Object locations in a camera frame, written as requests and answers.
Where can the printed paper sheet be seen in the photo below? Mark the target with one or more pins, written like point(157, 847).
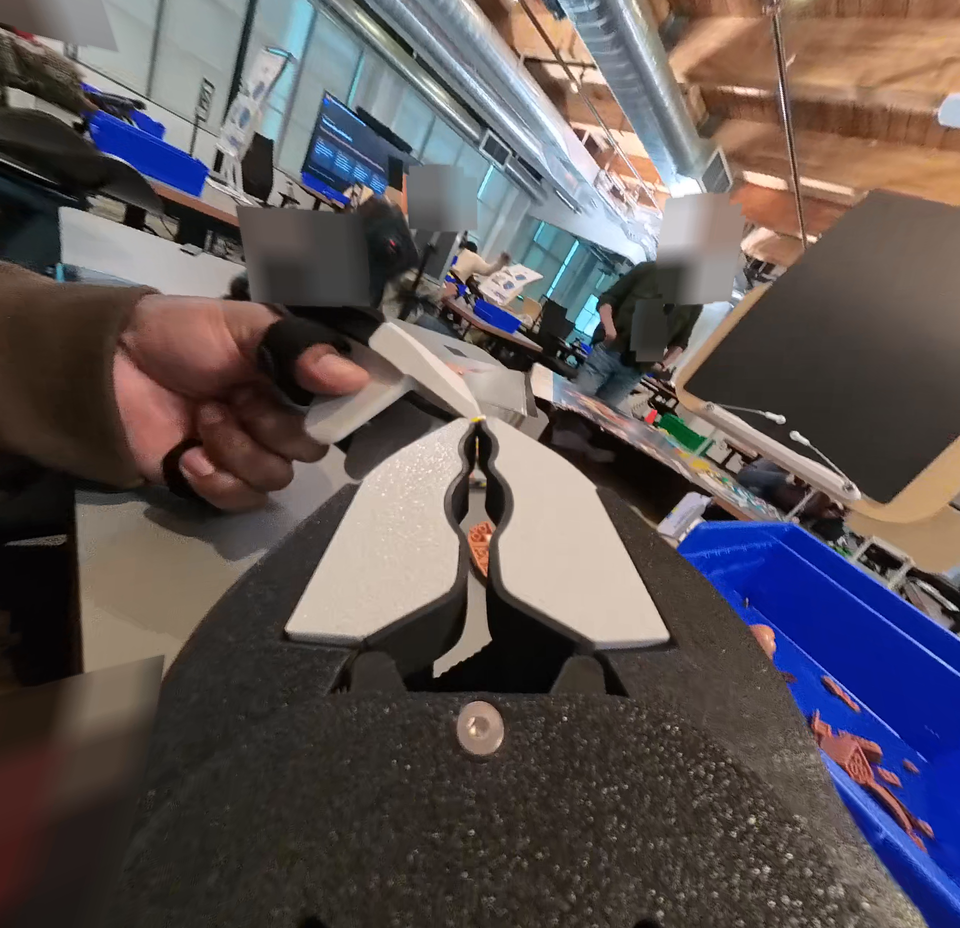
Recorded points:
point(510, 284)

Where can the small blue bin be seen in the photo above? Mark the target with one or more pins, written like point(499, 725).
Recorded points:
point(498, 317)

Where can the pile of brown bricks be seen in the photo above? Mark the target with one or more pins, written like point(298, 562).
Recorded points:
point(863, 756)

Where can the lit background screen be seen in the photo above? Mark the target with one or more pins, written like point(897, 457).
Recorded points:
point(348, 144)

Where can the blue plastic bin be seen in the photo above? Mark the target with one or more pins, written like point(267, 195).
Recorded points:
point(840, 598)

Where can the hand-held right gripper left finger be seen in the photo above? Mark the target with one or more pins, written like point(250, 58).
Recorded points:
point(390, 561)

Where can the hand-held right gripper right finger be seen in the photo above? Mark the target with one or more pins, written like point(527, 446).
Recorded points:
point(578, 561)

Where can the silver ceiling duct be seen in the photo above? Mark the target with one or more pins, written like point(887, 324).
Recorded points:
point(495, 89)

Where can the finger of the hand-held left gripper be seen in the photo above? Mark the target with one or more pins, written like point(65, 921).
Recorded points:
point(443, 366)

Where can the stack of blue bins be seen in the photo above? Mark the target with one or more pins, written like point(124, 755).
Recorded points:
point(150, 152)

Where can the wood-framed black screen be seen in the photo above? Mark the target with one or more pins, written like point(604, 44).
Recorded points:
point(840, 344)

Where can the black office chair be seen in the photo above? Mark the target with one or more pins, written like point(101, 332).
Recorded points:
point(68, 156)

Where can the brown ridged brick piece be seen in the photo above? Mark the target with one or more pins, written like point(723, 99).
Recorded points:
point(480, 547)

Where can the person's left hand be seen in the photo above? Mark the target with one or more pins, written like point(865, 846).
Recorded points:
point(195, 389)

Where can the white screen stand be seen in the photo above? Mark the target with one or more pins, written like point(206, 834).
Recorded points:
point(780, 441)

